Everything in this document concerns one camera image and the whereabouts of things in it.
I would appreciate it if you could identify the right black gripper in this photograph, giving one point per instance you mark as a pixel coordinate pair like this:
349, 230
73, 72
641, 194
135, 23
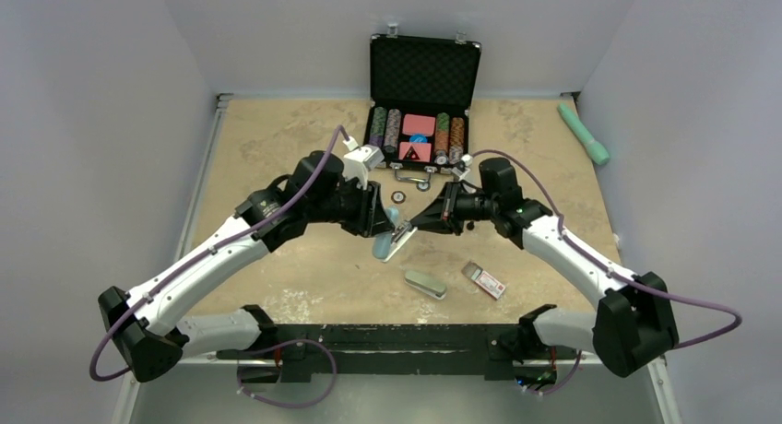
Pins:
442, 216

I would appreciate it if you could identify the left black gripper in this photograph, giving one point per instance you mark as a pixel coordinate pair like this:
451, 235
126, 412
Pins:
370, 217

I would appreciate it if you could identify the light blue stapler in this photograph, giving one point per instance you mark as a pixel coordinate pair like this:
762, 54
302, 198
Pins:
386, 245

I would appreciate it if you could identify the green white stapler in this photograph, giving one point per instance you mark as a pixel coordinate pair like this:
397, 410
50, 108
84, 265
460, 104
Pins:
426, 284

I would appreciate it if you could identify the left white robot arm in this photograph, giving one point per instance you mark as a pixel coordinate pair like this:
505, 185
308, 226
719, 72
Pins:
148, 324

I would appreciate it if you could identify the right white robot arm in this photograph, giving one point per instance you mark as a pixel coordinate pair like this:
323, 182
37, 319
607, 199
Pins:
633, 322

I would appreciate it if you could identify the pink card deck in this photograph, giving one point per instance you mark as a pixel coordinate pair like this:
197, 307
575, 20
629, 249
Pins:
415, 151
414, 124

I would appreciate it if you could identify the blue dealer button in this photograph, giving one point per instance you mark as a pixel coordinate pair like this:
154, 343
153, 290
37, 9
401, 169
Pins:
418, 138

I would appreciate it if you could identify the red white staple box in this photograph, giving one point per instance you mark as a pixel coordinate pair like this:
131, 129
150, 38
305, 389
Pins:
484, 280

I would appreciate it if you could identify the black poker chip case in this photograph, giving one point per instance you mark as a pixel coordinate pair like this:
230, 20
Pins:
419, 76

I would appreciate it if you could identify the mint green cylinder tool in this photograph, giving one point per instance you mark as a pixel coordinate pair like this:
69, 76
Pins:
593, 148

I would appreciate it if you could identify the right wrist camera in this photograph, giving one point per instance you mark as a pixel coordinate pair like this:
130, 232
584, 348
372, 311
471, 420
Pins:
462, 168

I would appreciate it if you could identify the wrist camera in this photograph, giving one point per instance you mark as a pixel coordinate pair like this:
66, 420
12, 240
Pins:
359, 162
462, 168

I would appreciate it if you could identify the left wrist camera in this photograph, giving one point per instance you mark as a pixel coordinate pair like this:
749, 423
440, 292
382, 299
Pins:
359, 162

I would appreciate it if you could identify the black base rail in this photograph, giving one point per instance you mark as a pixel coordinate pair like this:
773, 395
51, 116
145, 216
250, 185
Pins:
495, 352

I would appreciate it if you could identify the aluminium frame rail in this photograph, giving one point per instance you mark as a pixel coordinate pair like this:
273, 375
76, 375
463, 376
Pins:
129, 388

